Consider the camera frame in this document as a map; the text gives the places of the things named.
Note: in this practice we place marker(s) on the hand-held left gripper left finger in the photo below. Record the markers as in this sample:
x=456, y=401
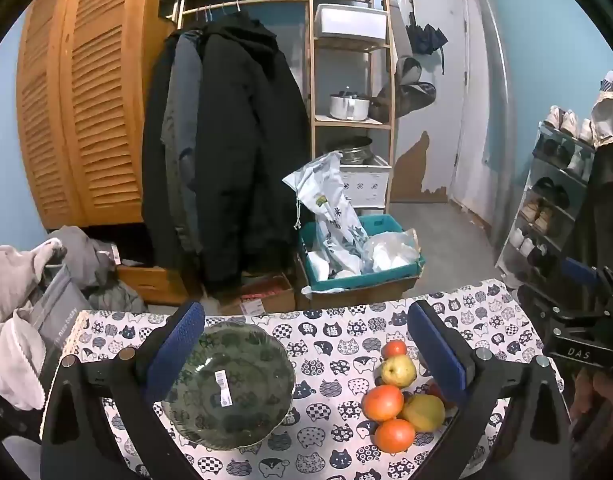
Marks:
x=179, y=345

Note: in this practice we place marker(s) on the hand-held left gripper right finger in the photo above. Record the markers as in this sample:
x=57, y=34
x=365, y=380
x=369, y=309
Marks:
x=436, y=355

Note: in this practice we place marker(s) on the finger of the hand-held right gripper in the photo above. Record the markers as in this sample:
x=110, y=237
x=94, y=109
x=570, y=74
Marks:
x=551, y=305
x=581, y=272

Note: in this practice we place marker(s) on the large dark red apple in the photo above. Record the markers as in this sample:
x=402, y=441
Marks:
x=433, y=391

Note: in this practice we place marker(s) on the small orange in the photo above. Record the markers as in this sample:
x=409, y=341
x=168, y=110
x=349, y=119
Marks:
x=394, y=349

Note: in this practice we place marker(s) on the green patterned glass bowl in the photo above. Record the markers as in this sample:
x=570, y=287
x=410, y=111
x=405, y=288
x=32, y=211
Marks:
x=236, y=360

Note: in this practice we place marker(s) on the person's right hand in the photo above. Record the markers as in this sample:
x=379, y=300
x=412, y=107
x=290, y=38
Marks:
x=601, y=395

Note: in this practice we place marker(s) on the wooden drawer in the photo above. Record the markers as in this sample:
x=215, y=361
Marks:
x=151, y=285

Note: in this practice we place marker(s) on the dark hanging garment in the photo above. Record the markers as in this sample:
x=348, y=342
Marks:
x=603, y=200

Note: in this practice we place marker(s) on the grey shoe rack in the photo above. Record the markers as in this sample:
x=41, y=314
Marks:
x=541, y=195

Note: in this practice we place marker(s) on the teal plastic crate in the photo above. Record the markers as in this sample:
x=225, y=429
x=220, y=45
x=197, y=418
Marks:
x=386, y=275

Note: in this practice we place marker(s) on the red label cardboard box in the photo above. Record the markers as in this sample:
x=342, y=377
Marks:
x=266, y=297

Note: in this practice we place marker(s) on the cat print tablecloth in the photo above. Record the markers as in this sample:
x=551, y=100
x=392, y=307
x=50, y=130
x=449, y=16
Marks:
x=331, y=340

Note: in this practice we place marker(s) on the grey clothes pile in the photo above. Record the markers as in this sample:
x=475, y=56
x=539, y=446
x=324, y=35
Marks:
x=101, y=270

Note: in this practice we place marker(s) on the clear plastic bag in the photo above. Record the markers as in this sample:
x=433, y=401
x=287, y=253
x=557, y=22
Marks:
x=391, y=252

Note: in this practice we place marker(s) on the grey fabric bag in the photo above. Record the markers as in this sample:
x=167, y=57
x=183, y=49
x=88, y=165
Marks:
x=61, y=310

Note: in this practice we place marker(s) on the silver pipe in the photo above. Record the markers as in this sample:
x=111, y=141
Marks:
x=498, y=135

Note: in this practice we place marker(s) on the white frilled cloth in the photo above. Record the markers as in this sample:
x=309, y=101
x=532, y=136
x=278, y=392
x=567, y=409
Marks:
x=611, y=110

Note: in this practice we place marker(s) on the beige fleece robe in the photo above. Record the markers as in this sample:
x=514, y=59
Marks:
x=11, y=300

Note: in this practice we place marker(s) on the white printed bag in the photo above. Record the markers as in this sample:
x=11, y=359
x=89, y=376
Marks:
x=331, y=210

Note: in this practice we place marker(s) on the white patterned drawer box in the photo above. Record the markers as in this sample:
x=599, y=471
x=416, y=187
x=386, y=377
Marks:
x=369, y=185

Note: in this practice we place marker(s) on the dark jacket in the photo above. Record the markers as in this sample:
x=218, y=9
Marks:
x=154, y=160

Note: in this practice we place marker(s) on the long black coat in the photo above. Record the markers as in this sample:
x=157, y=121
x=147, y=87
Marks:
x=251, y=160

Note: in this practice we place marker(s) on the grey jacket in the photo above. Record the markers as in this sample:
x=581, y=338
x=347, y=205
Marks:
x=184, y=125

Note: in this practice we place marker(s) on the white door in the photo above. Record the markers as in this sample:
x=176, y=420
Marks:
x=431, y=110

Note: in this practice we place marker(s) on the wooden shelf rack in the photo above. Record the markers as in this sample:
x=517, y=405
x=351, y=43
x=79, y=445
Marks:
x=351, y=122

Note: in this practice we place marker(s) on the dark grey hanging slippers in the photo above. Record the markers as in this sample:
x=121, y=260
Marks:
x=411, y=90

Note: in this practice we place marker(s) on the wooden louvered wardrobe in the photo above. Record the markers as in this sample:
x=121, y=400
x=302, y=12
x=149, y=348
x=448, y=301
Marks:
x=86, y=110

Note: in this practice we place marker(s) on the metal cooking pot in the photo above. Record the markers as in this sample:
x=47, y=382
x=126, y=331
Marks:
x=349, y=106

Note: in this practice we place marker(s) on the dark folded umbrella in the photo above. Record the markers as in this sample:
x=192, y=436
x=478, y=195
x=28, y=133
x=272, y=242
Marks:
x=426, y=35

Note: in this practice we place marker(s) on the white storage box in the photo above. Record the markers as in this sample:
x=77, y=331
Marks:
x=351, y=22

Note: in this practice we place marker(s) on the wooden clothes rail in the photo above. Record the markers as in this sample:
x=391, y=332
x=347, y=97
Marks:
x=246, y=4

